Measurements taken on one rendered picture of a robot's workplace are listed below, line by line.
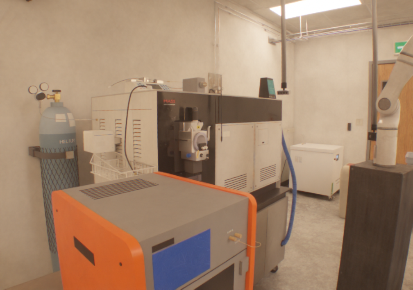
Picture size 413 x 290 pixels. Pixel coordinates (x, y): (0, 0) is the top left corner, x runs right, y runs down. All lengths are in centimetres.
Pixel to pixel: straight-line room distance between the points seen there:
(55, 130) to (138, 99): 69
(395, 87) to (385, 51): 350
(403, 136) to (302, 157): 158
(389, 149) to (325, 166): 297
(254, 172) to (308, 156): 260
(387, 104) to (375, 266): 73
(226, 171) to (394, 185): 86
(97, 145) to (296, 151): 353
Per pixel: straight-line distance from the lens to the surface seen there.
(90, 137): 138
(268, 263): 216
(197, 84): 173
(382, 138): 136
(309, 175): 440
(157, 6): 280
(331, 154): 423
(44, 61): 218
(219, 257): 64
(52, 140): 180
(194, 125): 124
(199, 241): 57
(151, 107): 120
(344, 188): 364
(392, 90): 133
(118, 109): 146
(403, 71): 133
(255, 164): 181
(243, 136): 167
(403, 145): 473
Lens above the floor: 134
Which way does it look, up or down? 5 degrees down
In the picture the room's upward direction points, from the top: straight up
